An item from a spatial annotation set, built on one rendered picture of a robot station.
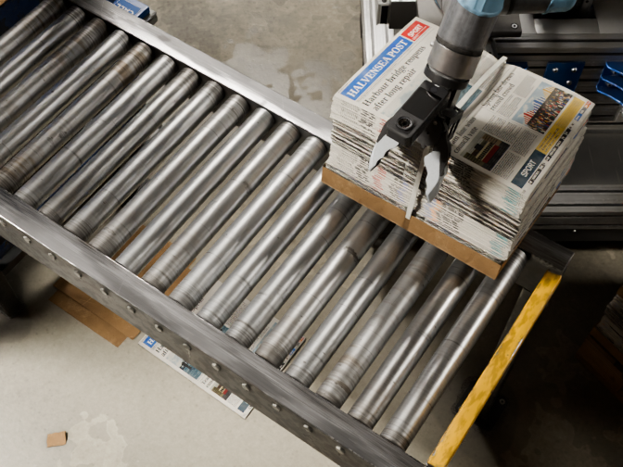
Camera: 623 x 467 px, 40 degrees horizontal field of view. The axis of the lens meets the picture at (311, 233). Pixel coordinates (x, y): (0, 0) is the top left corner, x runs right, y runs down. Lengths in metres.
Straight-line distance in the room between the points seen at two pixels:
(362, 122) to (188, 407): 1.11
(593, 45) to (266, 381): 1.11
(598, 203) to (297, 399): 1.25
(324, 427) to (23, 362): 1.22
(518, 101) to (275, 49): 1.57
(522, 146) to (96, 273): 0.79
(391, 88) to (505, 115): 0.20
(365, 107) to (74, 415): 1.28
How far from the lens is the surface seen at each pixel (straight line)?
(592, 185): 2.49
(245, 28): 3.08
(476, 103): 1.53
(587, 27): 2.15
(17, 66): 1.97
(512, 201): 1.42
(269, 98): 1.81
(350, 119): 1.49
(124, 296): 1.59
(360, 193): 1.59
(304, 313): 1.54
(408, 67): 1.56
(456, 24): 1.31
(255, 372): 1.49
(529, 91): 1.59
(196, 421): 2.32
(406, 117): 1.31
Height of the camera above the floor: 2.18
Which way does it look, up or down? 58 degrees down
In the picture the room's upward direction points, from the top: straight up
